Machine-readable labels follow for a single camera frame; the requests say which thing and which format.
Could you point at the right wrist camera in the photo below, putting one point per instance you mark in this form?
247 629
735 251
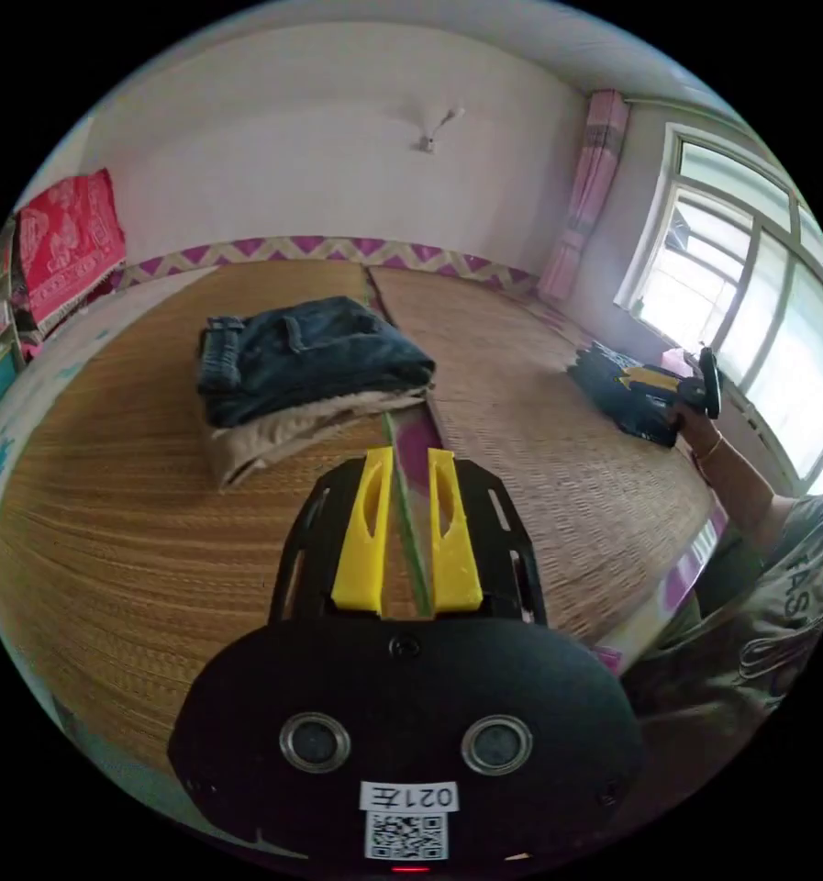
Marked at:
711 383

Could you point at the window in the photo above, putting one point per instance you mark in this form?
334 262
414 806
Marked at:
734 275

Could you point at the person's right hand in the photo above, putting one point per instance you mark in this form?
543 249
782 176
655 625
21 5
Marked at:
694 423

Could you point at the red patterned blanket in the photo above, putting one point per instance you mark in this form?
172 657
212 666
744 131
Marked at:
67 241

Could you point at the black garment with a print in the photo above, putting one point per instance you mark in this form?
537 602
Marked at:
607 385

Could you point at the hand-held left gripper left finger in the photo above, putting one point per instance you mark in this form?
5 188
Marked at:
363 550

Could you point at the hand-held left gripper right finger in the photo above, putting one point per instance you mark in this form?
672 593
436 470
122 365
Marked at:
456 557

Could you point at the pink curtain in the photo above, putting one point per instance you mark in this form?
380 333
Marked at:
586 199

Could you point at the pile of clothes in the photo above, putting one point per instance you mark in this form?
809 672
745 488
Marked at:
301 365

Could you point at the person's right forearm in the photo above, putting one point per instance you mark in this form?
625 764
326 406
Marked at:
738 482

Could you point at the bed with woven mat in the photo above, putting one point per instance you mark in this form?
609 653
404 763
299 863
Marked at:
136 550

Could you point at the person's body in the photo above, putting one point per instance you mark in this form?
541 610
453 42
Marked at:
748 640

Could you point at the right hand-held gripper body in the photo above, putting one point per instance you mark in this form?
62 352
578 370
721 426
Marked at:
688 394

